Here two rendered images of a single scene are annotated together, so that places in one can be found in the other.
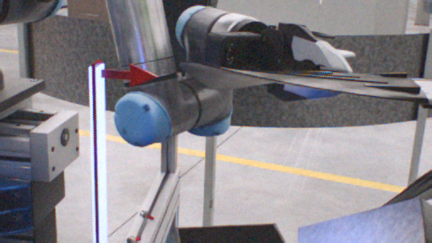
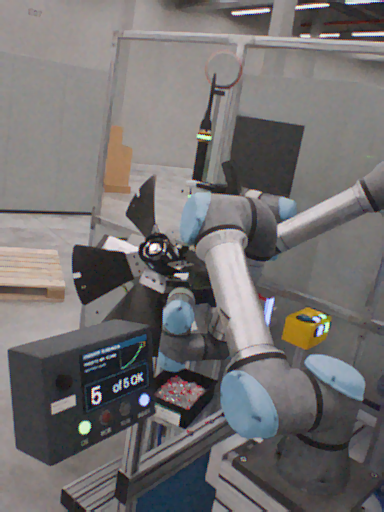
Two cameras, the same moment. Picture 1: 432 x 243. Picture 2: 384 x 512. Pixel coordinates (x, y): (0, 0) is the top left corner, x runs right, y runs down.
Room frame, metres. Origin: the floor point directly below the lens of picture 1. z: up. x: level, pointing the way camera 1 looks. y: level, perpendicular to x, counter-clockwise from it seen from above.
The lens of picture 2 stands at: (1.93, 0.67, 1.67)
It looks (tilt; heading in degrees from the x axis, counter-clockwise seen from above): 15 degrees down; 212
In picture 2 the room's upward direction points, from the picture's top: 10 degrees clockwise
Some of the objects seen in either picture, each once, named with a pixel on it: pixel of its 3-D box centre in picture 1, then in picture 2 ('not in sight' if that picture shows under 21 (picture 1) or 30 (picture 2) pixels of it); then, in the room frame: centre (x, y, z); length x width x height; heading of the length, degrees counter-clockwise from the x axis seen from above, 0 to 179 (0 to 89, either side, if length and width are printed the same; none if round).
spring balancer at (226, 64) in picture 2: not in sight; (223, 70); (-0.06, -0.59, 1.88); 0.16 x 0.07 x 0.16; 120
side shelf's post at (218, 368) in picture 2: not in sight; (213, 395); (0.00, -0.29, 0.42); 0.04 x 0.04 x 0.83; 85
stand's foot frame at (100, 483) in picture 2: not in sight; (148, 491); (0.35, -0.34, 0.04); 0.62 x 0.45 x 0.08; 175
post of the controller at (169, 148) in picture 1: (170, 124); (135, 434); (1.12, 0.09, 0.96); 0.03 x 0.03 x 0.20; 85
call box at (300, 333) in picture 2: not in sight; (306, 329); (0.30, 0.16, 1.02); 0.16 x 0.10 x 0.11; 175
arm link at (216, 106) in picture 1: (202, 99); (179, 347); (0.88, 0.02, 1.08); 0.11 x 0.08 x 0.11; 147
